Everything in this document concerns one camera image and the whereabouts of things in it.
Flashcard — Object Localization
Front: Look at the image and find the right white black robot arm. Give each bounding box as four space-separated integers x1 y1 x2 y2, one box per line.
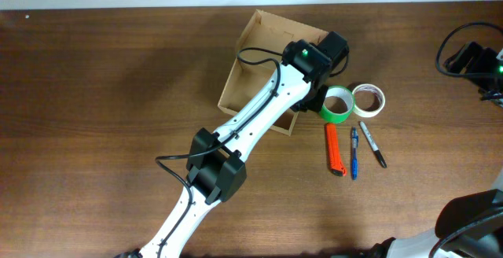
359 42 502 258

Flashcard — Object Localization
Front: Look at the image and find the blue ballpoint pen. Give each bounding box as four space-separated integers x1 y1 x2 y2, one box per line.
351 127 358 181

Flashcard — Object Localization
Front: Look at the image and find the white masking tape roll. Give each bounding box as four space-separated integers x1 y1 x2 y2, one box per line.
352 83 386 118

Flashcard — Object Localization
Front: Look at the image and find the grey black permanent marker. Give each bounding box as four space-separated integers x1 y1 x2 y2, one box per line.
359 121 387 168

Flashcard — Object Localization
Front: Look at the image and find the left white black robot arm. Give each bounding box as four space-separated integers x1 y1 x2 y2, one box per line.
123 31 349 257

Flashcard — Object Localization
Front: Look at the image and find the green tape roll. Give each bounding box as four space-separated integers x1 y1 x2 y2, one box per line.
319 86 355 123

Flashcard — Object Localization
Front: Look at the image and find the brown cardboard box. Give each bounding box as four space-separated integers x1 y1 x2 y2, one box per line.
218 9 328 116

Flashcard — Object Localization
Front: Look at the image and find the orange utility knife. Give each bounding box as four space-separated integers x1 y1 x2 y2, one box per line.
325 123 347 176

